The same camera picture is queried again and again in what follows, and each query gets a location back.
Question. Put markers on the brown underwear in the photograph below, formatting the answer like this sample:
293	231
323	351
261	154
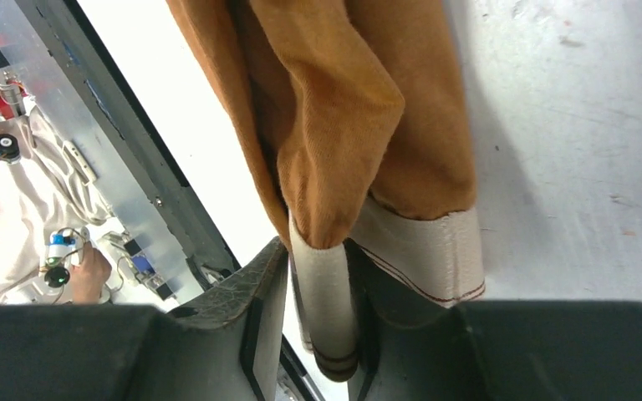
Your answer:
352	119

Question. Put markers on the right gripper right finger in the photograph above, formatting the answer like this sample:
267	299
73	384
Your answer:
413	349

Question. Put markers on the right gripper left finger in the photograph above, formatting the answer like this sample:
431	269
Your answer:
223	345

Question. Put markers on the operator hand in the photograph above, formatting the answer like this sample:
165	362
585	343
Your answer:
89	277

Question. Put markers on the operator beige clothing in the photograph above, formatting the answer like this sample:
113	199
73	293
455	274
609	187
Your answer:
42	193

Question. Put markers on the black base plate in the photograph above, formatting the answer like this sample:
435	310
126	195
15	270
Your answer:
147	188

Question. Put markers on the aluminium frame rail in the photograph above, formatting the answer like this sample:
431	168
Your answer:
34	66

